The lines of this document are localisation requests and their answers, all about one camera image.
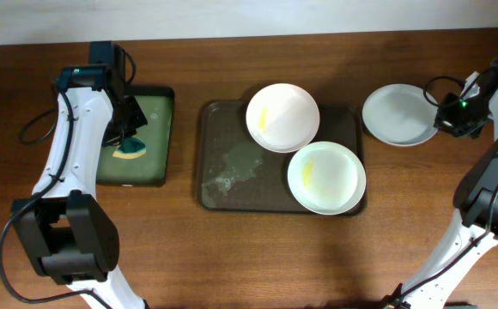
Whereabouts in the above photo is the yellow and green sponge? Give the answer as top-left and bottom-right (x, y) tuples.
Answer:
(112, 136), (147, 160)

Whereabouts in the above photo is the grey-white plate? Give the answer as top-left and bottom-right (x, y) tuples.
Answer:
(361, 84), (438, 147)

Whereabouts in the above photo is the pinkish white plate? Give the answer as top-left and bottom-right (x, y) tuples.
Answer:
(246, 83), (320, 153)

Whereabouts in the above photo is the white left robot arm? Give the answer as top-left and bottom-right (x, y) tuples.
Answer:
(5, 64), (148, 308)

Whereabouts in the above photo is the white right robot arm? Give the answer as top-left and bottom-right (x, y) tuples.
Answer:
(380, 57), (498, 308)

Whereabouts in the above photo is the black tray with soapy water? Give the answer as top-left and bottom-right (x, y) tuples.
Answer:
(96, 85), (175, 186)

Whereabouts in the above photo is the dark brown serving tray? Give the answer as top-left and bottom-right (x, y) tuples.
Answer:
(195, 100), (365, 215)

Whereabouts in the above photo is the white plate with yellow stain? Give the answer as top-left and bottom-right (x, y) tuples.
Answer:
(287, 142), (367, 215)

